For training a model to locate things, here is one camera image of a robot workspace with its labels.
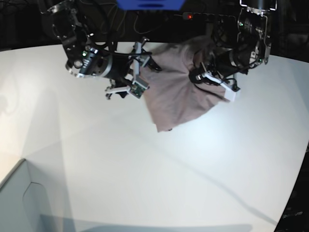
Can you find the white cable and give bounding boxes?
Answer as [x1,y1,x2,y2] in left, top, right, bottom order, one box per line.
[100,3,169,37]

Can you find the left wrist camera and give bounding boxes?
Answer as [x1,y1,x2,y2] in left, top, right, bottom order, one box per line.
[224,87,241,102]

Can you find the mauve t-shirt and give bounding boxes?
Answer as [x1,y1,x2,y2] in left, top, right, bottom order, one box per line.
[140,36,226,132]

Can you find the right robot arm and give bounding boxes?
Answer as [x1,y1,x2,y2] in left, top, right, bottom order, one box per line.
[43,0,162,99]

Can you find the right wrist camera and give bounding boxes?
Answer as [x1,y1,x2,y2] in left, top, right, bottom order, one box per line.
[129,82,149,99]

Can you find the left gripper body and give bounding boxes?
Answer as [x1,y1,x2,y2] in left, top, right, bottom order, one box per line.
[189,64,240,92]

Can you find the blue plastic bin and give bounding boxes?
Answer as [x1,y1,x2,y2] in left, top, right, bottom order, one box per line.
[116,0,185,11]

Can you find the white cardboard box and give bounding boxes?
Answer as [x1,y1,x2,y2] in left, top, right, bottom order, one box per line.
[0,159,77,232]

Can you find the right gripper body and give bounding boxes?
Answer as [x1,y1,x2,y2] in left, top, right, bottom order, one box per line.
[104,37,162,100]

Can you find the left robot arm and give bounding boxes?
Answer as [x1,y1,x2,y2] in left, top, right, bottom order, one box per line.
[189,0,278,99]

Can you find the black power strip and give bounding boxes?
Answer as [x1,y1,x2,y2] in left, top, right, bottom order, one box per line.
[182,12,236,24]

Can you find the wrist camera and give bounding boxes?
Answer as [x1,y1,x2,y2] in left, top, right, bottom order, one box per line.
[224,87,241,102]
[129,82,149,99]

